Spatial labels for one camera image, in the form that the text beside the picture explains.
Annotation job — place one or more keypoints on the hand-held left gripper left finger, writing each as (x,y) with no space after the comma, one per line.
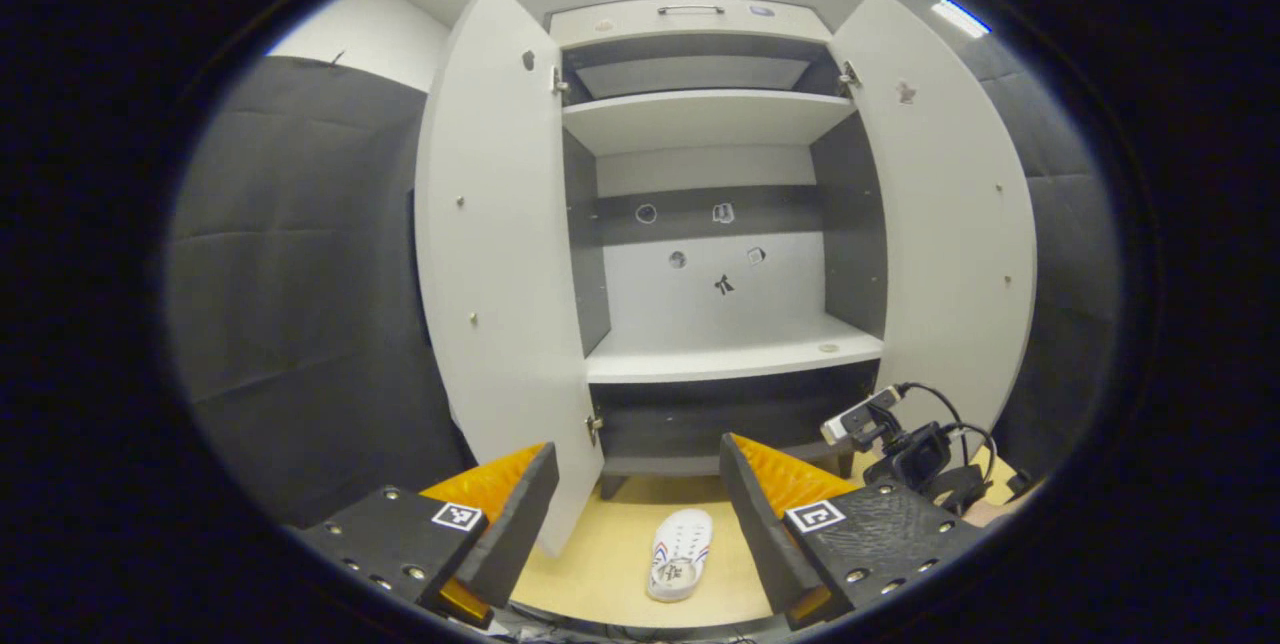
(520,524)

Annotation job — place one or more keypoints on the white shoe cabinet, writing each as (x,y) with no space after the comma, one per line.
(720,119)

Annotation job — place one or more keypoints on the ceiling light panel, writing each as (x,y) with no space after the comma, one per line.
(960,17)

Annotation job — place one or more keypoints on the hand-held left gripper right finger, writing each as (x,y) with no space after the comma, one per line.
(760,534)

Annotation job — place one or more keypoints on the white striped shoe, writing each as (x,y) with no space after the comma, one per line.
(685,544)

